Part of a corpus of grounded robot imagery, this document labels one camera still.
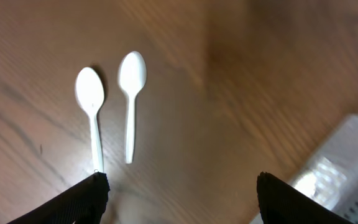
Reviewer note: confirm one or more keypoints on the white plastic spoon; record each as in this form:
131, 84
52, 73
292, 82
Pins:
131, 78
89, 94

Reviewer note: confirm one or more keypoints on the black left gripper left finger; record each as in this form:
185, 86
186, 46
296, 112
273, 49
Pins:
84, 202

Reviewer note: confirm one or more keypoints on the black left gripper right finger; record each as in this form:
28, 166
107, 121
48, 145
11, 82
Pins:
279, 203

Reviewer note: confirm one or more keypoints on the clear plastic basket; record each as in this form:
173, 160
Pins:
330, 176

